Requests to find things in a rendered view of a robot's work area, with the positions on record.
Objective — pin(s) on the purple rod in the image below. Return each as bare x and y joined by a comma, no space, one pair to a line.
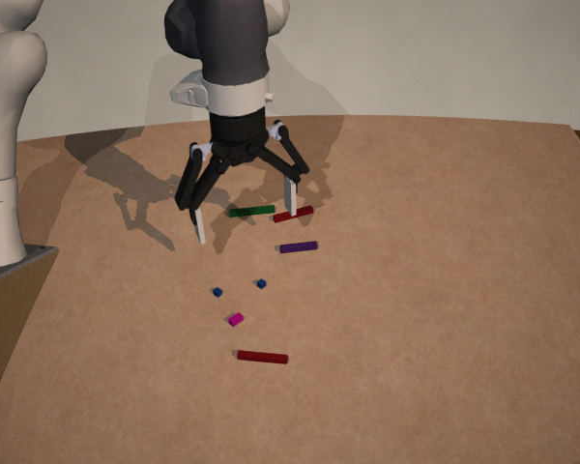
298,247

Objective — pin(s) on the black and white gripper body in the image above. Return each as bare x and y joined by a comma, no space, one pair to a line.
243,130

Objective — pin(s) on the dark red rod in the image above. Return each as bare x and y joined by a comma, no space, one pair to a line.
300,212
262,357

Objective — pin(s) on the green rod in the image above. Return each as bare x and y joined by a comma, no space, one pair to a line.
252,211

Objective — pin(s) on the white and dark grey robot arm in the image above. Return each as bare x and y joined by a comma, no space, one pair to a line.
228,36

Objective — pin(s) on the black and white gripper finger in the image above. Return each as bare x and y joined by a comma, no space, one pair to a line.
190,194
291,173

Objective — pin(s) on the small magenta block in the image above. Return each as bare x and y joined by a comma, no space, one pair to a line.
236,319

